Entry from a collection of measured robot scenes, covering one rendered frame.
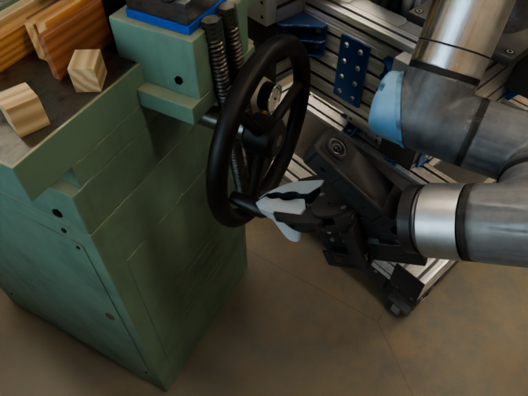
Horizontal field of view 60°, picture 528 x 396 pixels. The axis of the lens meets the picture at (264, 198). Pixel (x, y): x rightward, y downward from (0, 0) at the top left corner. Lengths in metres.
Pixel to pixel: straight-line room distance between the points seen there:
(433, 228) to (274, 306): 1.01
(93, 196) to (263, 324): 0.82
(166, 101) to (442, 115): 0.36
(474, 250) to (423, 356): 1.00
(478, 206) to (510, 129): 0.10
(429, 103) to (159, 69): 0.36
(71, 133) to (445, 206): 0.44
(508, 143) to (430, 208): 0.10
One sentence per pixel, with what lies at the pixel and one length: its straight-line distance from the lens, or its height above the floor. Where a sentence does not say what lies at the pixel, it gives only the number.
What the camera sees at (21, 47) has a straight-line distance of 0.76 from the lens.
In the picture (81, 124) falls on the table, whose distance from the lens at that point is 0.63.
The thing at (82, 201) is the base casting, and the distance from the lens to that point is 0.69.
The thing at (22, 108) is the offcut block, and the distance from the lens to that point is 0.60.
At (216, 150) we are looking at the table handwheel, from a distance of 0.56.
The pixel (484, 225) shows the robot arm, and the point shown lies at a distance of 0.44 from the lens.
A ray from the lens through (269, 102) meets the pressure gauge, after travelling 0.97.
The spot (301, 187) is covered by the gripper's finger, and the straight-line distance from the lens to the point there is 0.56.
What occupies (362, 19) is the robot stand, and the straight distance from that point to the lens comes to 1.16.
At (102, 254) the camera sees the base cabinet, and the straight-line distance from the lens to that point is 0.78.
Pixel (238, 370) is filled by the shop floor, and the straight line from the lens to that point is 1.35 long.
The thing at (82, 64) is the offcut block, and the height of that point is 0.94.
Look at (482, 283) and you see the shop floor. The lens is 1.61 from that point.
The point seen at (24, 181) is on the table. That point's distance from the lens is 0.60.
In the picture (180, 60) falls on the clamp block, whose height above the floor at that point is 0.93.
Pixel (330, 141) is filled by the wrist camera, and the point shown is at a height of 0.95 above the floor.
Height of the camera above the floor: 1.27
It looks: 50 degrees down
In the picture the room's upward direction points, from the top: straight up
